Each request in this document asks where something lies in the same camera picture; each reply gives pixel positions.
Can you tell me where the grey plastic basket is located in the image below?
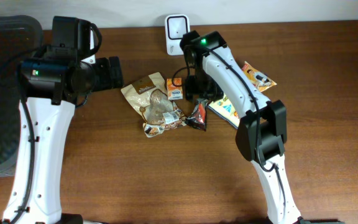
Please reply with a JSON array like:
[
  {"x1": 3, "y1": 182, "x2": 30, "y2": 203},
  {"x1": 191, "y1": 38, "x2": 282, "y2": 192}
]
[{"x1": 0, "y1": 15, "x2": 43, "y2": 177}]

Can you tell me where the yellow chip bag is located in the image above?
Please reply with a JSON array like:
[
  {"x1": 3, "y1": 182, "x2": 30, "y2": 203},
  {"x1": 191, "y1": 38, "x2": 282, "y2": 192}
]
[{"x1": 208, "y1": 61, "x2": 277, "y2": 129}]

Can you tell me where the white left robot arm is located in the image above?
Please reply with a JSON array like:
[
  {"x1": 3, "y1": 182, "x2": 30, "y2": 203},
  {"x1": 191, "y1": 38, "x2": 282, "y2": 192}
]
[{"x1": 1, "y1": 16, "x2": 124, "y2": 224}]

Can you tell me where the white barcode scanner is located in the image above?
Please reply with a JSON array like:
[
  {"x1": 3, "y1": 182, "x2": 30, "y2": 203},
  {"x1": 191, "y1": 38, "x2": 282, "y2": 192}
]
[{"x1": 165, "y1": 14, "x2": 190, "y2": 56}]

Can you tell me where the red black snack packet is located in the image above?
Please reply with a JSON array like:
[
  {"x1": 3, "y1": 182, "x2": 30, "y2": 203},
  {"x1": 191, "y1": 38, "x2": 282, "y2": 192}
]
[{"x1": 185, "y1": 98, "x2": 208, "y2": 131}]

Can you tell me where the beige brown snack pouch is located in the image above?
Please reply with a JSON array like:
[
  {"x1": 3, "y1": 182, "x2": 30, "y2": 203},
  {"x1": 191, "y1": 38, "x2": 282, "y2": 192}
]
[{"x1": 121, "y1": 72, "x2": 186, "y2": 138}]

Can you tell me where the small orange box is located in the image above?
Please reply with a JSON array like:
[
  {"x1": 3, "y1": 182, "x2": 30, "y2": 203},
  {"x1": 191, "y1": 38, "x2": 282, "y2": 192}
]
[{"x1": 167, "y1": 78, "x2": 183, "y2": 100}]

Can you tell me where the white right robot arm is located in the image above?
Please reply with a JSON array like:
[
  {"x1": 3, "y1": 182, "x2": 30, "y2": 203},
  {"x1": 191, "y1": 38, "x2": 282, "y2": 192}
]
[{"x1": 180, "y1": 30, "x2": 304, "y2": 223}]

